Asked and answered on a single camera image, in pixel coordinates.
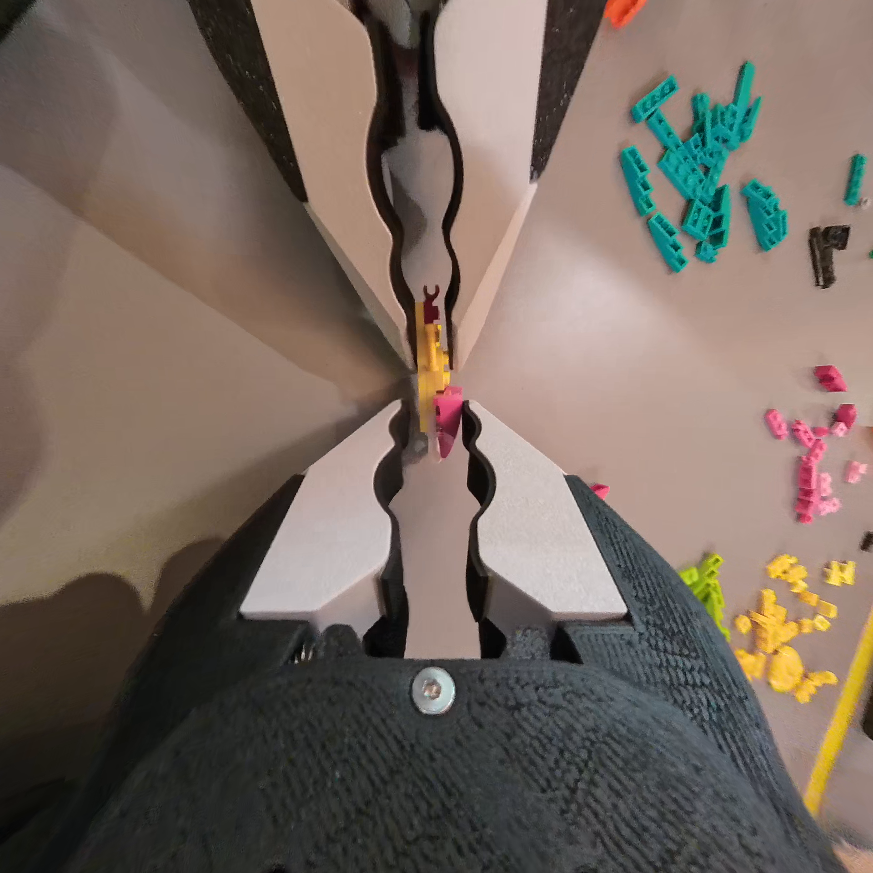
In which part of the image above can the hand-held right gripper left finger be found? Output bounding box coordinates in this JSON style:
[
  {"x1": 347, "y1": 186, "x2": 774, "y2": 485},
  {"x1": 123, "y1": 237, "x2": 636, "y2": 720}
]
[{"x1": 239, "y1": 399, "x2": 409, "y2": 657}]

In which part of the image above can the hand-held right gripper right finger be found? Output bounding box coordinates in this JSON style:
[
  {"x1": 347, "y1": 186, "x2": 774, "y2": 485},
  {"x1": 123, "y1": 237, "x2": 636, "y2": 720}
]
[{"x1": 462, "y1": 400, "x2": 628, "y2": 657}]

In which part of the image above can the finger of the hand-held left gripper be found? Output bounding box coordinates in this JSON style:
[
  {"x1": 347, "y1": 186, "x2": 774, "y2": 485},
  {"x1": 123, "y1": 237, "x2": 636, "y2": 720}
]
[
  {"x1": 423, "y1": 0, "x2": 547, "y2": 366},
  {"x1": 252, "y1": 0, "x2": 418, "y2": 369}
]

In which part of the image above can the yellow and pink lego assembly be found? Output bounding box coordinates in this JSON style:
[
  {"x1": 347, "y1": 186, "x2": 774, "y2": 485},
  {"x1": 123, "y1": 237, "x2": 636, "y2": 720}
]
[{"x1": 411, "y1": 286, "x2": 465, "y2": 462}]

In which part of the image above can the cluster of lime green lego pieces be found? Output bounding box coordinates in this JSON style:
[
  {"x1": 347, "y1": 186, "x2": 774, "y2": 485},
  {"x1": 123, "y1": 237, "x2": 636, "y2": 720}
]
[{"x1": 678, "y1": 553, "x2": 732, "y2": 640}]

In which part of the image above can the pile of teal lego pieces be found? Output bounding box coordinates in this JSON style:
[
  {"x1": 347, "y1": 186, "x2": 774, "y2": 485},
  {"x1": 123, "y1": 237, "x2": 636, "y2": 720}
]
[{"x1": 617, "y1": 60, "x2": 790, "y2": 274}]

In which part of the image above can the pile of yellow lego pieces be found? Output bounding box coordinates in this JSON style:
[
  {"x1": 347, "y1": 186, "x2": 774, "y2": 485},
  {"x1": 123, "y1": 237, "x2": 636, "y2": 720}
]
[{"x1": 733, "y1": 553, "x2": 858, "y2": 705}]

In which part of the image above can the pile of pink lego pieces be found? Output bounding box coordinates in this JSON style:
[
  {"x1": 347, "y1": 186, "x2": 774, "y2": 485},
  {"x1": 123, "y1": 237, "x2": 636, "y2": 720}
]
[{"x1": 763, "y1": 364, "x2": 871, "y2": 525}]

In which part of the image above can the black lego piece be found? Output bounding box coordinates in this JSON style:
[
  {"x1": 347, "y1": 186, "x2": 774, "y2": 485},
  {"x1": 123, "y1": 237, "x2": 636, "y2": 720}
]
[{"x1": 809, "y1": 224, "x2": 852, "y2": 289}]

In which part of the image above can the yellow stick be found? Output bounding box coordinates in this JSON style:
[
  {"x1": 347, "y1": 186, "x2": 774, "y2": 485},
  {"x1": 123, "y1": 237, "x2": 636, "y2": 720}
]
[{"x1": 803, "y1": 606, "x2": 873, "y2": 817}]

